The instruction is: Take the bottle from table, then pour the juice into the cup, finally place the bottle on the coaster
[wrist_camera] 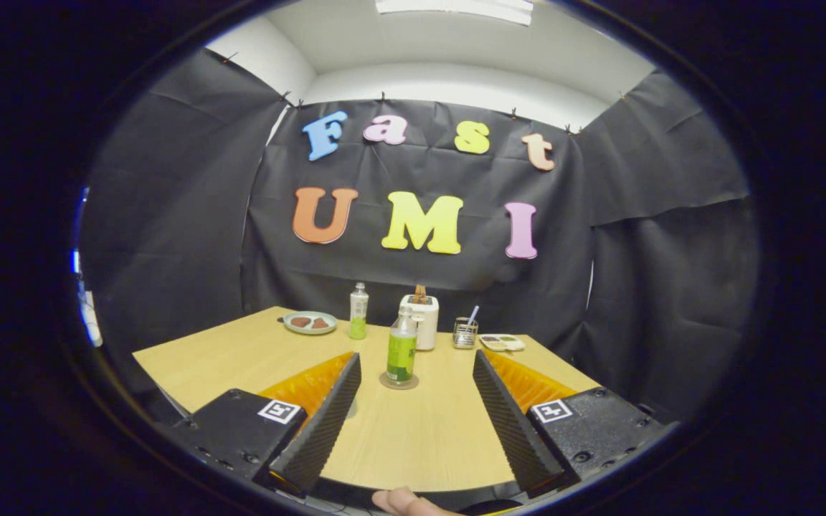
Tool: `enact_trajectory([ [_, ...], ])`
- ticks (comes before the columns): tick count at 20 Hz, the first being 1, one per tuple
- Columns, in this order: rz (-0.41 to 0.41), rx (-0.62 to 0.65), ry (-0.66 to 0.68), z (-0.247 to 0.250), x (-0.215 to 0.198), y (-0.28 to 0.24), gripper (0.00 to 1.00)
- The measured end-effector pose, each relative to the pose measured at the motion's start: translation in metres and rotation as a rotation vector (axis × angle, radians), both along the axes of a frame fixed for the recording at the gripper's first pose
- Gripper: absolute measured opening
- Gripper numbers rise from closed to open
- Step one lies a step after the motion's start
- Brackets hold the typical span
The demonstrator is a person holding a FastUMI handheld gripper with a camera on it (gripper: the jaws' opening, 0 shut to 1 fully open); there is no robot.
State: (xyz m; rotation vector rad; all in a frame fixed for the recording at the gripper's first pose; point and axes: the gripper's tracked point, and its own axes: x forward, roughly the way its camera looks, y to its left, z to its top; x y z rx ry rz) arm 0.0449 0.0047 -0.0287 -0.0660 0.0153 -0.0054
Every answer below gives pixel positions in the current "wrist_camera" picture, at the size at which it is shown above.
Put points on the clear juice bottle green label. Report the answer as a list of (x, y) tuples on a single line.
[(401, 355)]

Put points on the brown toast slice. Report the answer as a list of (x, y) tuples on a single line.
[(420, 294)]

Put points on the round brown coaster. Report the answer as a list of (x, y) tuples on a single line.
[(384, 381)]

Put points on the white paint palette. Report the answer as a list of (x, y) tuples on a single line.
[(502, 343)]

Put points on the brown food piece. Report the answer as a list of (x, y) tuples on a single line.
[(300, 322), (320, 323)]

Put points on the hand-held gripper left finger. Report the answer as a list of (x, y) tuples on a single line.
[(320, 426)]

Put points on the black backdrop cloth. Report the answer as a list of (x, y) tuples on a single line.
[(413, 165)]

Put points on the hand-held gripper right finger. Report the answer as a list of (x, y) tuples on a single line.
[(513, 423)]

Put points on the pale green plate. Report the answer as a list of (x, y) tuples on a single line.
[(310, 331)]

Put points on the pale straw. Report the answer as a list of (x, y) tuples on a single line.
[(472, 314)]

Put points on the slim green drink bottle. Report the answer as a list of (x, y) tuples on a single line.
[(358, 319)]

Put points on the ceiling light panel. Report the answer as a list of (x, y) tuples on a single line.
[(456, 8)]

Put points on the wooden table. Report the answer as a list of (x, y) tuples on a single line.
[(413, 444)]

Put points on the white toaster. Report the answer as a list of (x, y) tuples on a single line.
[(428, 326)]

